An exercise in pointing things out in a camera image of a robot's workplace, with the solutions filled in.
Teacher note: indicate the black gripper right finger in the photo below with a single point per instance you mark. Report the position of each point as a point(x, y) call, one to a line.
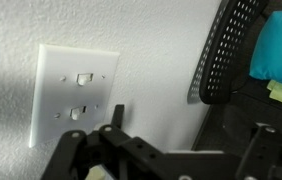
point(263, 158)

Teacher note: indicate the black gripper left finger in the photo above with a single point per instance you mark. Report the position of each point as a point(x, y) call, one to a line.
point(122, 157)

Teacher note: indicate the black perforated metal tray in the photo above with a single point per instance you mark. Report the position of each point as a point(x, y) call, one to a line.
point(237, 102)

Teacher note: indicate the turquoise blue cushion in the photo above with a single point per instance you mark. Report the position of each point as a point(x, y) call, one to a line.
point(266, 63)

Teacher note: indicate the lower white toggle switch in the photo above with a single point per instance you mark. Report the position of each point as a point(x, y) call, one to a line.
point(77, 112)

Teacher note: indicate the white toggle switch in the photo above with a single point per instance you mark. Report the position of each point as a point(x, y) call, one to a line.
point(77, 112)
point(82, 79)

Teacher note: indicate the white double switch plate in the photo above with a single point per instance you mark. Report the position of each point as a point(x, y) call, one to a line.
point(57, 91)

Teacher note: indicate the upper white toggle switch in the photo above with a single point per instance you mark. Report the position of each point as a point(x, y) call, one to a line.
point(82, 79)

